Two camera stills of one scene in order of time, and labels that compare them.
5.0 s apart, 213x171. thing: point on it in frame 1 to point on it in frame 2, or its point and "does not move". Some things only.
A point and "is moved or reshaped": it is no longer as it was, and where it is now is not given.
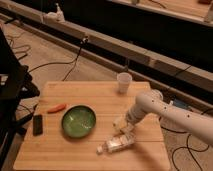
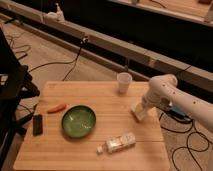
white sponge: x=119 y=123 is moved or reshaped
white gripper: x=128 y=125 to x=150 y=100
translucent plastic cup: x=124 y=79 does not move
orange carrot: x=56 y=109 does not move
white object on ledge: x=53 y=17 does not move
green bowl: x=78 y=120 does not move
